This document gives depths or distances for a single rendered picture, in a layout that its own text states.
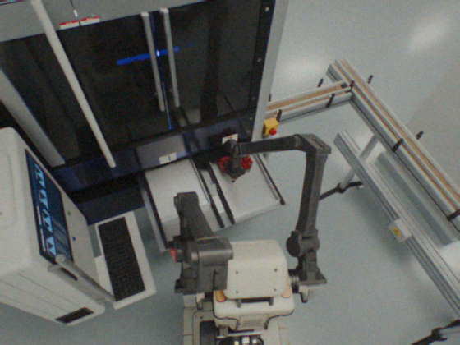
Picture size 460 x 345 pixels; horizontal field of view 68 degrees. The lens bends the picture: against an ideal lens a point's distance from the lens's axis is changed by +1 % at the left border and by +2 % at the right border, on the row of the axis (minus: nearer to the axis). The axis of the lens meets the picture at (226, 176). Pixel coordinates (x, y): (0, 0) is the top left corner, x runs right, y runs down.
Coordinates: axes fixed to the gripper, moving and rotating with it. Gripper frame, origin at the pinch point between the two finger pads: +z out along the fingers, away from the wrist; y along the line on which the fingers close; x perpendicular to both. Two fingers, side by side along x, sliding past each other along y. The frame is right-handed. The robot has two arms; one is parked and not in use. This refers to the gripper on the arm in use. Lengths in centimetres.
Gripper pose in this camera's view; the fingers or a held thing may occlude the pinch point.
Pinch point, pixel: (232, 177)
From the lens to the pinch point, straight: 173.2
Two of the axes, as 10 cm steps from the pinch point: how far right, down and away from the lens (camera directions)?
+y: -5.9, -7.1, 3.8
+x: -8.0, 5.0, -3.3
